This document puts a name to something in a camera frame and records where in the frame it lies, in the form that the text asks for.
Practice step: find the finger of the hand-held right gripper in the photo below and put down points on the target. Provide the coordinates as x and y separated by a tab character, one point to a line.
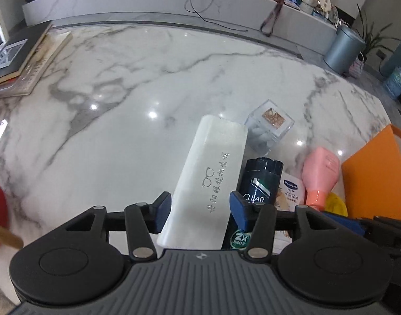
346	224

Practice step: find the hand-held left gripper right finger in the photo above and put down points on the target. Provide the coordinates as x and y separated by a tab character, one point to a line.
238	210

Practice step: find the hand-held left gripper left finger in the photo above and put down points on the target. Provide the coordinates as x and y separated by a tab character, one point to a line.
163	213

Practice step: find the yellow pouch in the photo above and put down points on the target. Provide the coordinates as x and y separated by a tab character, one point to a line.
336	203

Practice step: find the dark shampoo bottle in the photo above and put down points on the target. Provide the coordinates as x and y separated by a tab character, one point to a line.
261	183

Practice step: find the white glasses case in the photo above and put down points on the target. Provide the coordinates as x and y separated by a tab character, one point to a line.
210	170

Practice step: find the white lotion tube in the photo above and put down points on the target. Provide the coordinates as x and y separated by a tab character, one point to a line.
290	193

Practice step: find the orange box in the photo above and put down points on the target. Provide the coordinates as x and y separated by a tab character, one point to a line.
377	177

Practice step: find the pink bottle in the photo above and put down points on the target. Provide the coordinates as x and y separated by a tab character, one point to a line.
320	170

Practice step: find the clear acrylic box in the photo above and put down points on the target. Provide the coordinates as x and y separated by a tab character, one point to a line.
269	121

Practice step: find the blue water jug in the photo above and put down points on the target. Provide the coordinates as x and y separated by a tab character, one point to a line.
397	82

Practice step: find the woven basket bag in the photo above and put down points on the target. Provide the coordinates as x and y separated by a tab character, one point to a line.
356	67

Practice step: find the grey trash can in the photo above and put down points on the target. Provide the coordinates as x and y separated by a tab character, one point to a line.
344	49

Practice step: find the long-leaf potted plant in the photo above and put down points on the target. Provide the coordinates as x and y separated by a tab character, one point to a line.
372	39

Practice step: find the patterned round fan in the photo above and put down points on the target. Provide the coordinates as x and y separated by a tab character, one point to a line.
334	14

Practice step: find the dark hardcover book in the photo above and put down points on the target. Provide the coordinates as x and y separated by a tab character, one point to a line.
33	44

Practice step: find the marble television bench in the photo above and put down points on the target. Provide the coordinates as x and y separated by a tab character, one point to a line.
138	0

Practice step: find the white round fan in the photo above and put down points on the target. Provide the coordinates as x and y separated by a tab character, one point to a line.
325	3

